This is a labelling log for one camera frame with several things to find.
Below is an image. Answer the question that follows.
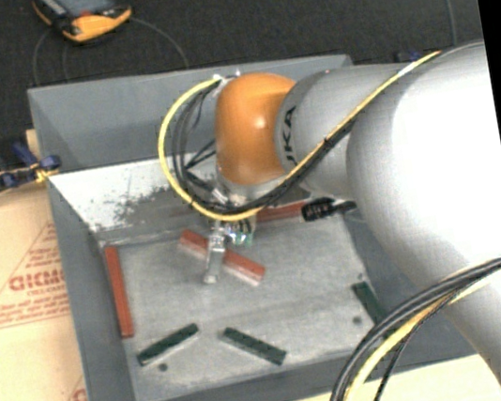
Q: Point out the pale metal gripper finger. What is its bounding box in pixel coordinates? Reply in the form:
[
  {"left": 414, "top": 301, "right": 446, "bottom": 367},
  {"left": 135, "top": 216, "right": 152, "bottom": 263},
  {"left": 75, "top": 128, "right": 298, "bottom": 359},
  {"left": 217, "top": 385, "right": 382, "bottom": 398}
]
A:
[
  {"left": 195, "top": 232, "right": 228, "bottom": 285},
  {"left": 206, "top": 233, "right": 236, "bottom": 284}
]

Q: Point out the grey metal bin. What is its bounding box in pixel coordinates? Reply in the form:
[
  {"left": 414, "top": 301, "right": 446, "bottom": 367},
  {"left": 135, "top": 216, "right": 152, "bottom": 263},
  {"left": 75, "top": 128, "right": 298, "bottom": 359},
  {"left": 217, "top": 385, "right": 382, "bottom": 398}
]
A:
[{"left": 25, "top": 22, "right": 485, "bottom": 401}]

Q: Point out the red-brown flat block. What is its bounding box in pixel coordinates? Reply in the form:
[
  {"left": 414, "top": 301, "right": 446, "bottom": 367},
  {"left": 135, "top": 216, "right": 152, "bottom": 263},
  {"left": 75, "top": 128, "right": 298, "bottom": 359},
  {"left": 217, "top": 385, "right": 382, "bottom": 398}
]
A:
[
  {"left": 254, "top": 199, "right": 311, "bottom": 224},
  {"left": 174, "top": 216, "right": 269, "bottom": 300},
  {"left": 102, "top": 243, "right": 138, "bottom": 341}
]

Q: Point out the brown cardboard board red print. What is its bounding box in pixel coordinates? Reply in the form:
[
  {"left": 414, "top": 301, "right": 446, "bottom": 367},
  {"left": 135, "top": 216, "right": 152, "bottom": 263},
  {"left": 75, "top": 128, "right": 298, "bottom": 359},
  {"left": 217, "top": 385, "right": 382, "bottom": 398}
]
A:
[{"left": 0, "top": 127, "right": 91, "bottom": 401}]

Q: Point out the black cylinder on white bracket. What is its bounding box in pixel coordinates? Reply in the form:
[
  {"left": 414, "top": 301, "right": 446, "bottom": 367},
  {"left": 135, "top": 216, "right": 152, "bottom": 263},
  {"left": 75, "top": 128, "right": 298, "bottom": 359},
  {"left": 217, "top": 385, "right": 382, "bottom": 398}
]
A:
[{"left": 299, "top": 192, "right": 359, "bottom": 224}]

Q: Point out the dark green flat block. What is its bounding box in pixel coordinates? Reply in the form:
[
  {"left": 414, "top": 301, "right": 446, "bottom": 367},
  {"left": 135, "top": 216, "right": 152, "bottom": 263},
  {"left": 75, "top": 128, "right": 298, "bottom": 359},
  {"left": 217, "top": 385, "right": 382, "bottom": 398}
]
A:
[
  {"left": 132, "top": 321, "right": 205, "bottom": 368},
  {"left": 217, "top": 317, "right": 289, "bottom": 375},
  {"left": 350, "top": 278, "right": 390, "bottom": 329}
]

